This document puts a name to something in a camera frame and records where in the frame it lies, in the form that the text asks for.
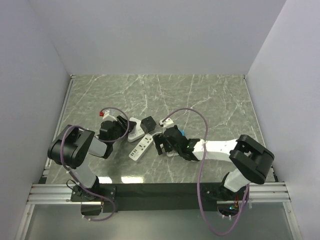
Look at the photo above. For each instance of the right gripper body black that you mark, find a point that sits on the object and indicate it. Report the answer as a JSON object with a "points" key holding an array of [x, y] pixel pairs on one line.
{"points": [[160, 139]]}

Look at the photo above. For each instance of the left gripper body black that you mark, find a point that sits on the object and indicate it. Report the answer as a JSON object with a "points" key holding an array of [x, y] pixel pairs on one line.
{"points": [[121, 129]]}

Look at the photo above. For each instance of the black socket adapter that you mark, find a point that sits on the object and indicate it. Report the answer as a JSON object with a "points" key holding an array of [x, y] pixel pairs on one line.
{"points": [[148, 124]]}

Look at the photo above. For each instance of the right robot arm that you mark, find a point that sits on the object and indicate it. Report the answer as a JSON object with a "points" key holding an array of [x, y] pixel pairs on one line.
{"points": [[252, 160]]}

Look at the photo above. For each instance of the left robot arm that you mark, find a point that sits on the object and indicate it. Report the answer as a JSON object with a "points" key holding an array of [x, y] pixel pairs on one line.
{"points": [[70, 148]]}

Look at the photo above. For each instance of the blue plug adapter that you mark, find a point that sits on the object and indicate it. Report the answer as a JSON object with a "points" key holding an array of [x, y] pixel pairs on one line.
{"points": [[181, 131]]}

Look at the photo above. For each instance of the small white power strip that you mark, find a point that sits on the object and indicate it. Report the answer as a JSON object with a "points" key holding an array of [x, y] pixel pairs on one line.
{"points": [[137, 132]]}

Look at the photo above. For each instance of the black base bar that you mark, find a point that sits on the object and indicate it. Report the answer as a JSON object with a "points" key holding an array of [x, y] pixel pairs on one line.
{"points": [[167, 196]]}

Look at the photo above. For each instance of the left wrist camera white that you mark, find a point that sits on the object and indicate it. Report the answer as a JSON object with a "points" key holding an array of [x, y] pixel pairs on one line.
{"points": [[107, 115]]}

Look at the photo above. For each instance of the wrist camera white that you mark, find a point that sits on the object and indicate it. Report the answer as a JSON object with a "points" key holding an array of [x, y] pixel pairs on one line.
{"points": [[107, 115], [166, 123]]}

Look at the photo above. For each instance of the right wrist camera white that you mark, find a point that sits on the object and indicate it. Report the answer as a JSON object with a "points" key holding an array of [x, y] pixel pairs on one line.
{"points": [[166, 123]]}

